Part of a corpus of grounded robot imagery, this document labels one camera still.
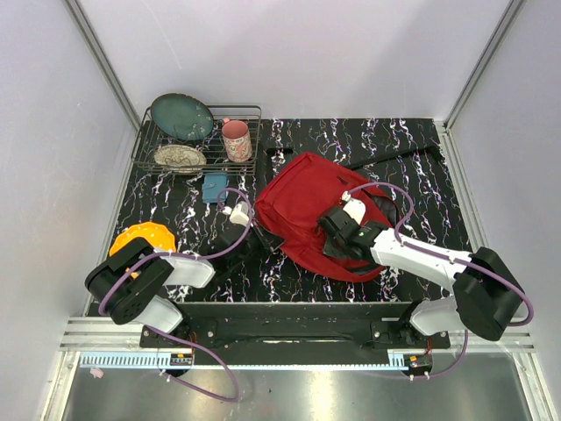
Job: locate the red student backpack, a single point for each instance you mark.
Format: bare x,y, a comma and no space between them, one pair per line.
294,200

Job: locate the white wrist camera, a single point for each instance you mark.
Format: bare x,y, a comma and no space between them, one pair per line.
239,214
356,209

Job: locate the orange plastic plate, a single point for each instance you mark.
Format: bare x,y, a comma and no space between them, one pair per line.
158,236

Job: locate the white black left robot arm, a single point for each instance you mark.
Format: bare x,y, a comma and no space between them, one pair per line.
142,261

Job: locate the pink cartoon mug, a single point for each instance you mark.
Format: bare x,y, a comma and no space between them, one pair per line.
237,140

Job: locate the dark wire dish rack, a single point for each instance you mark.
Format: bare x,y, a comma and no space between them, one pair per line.
150,138

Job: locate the speckled beige small plate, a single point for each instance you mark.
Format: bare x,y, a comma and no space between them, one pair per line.
179,157

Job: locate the teal ceramic plate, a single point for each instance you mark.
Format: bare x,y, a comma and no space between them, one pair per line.
182,117

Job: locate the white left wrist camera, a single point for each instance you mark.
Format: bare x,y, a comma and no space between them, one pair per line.
239,214

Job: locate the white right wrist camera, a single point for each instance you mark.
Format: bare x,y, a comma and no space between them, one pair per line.
356,209

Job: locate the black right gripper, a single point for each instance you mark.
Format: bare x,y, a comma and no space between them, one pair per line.
330,250

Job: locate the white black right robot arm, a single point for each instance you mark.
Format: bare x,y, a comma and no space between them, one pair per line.
484,296

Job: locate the aluminium frame rail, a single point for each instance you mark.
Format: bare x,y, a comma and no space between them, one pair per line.
101,334

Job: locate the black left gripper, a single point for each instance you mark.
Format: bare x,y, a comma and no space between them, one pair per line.
272,241

